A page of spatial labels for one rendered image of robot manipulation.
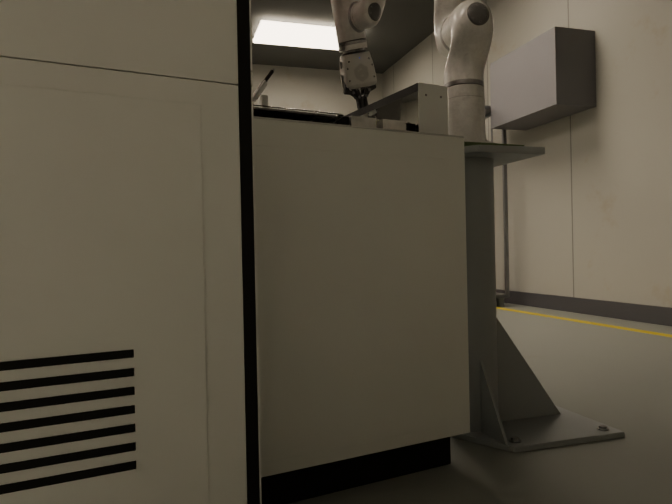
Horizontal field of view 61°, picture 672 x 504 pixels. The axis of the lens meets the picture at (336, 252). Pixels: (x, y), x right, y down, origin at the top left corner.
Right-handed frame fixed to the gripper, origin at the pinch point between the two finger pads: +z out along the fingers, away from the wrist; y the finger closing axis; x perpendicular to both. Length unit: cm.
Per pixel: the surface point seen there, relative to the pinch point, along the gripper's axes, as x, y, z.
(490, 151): -33.7, 18.8, 17.2
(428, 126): -34.4, -0.2, 6.7
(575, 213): 173, 262, 127
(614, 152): 140, 269, 78
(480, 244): -31, 14, 43
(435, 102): -33.1, 3.7, 1.4
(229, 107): -64, -57, -7
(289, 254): -49, -48, 24
